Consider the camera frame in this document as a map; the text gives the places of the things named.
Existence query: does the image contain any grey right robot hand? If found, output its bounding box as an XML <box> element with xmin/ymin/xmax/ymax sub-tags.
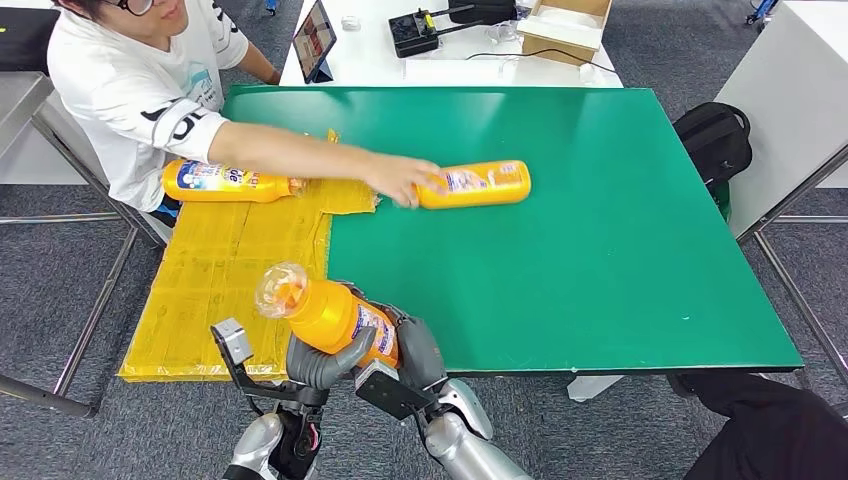
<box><xmin>344</xmin><ymin>281</ymin><xmax>448</xmax><ymax>392</ymax></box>

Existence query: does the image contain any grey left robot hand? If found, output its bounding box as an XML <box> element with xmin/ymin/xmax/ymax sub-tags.
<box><xmin>286</xmin><ymin>326</ymin><xmax>378</xmax><ymax>391</ymax></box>

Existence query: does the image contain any orange detergent bottle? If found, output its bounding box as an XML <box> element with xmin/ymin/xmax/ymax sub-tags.
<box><xmin>254</xmin><ymin>262</ymin><xmax>402</xmax><ymax>369</ymax></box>
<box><xmin>162</xmin><ymin>159</ymin><xmax>307</xmax><ymax>204</ymax></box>
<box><xmin>410</xmin><ymin>160</ymin><xmax>533</xmax><ymax>211</ymax></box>

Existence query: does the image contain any yellow taped cardboard board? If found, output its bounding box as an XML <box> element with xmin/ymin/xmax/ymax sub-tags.
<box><xmin>119</xmin><ymin>129</ymin><xmax>380</xmax><ymax>384</ymax></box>

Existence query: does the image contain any white table foot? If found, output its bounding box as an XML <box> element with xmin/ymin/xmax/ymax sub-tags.
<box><xmin>567</xmin><ymin>374</ymin><xmax>625</xmax><ymax>403</ymax></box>

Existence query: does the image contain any white table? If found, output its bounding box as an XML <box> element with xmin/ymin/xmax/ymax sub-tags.
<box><xmin>279</xmin><ymin>0</ymin><xmax>624</xmax><ymax>89</ymax></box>

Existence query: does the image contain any black controller with antennas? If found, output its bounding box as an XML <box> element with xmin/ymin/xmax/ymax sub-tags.
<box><xmin>388</xmin><ymin>5</ymin><xmax>475</xmax><ymax>60</ymax></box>

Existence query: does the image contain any black tablet on stand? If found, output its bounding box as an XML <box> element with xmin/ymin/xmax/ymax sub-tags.
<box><xmin>292</xmin><ymin>0</ymin><xmax>338</xmax><ymax>86</ymax></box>

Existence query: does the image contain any clear plastic wrapper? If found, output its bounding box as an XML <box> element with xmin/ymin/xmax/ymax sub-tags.
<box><xmin>486</xmin><ymin>21</ymin><xmax>525</xmax><ymax>46</ymax></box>

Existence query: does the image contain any person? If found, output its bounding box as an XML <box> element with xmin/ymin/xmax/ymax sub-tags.
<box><xmin>665</xmin><ymin>369</ymin><xmax>848</xmax><ymax>480</ymax></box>
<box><xmin>46</xmin><ymin>0</ymin><xmax>448</xmax><ymax>230</ymax></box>

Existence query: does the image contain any open cardboard box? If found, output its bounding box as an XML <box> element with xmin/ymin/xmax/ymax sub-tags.
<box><xmin>515</xmin><ymin>0</ymin><xmax>612</xmax><ymax>68</ymax></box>

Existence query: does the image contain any black bag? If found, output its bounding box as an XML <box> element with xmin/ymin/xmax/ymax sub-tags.
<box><xmin>447</xmin><ymin>0</ymin><xmax>518</xmax><ymax>26</ymax></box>

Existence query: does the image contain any black backpack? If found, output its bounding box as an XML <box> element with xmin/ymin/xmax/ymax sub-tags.
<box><xmin>672</xmin><ymin>102</ymin><xmax>754</xmax><ymax>200</ymax></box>

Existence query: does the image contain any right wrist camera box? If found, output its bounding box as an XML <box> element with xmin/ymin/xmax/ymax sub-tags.
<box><xmin>354</xmin><ymin>359</ymin><xmax>440</xmax><ymax>422</ymax></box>

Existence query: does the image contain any grey metal frame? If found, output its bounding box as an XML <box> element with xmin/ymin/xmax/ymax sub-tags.
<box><xmin>0</xmin><ymin>211</ymin><xmax>167</xmax><ymax>420</ymax></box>
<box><xmin>735</xmin><ymin>142</ymin><xmax>848</xmax><ymax>386</ymax></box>

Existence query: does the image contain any black cable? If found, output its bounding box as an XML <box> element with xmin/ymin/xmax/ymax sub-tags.
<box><xmin>463</xmin><ymin>50</ymin><xmax>617</xmax><ymax>74</ymax></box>

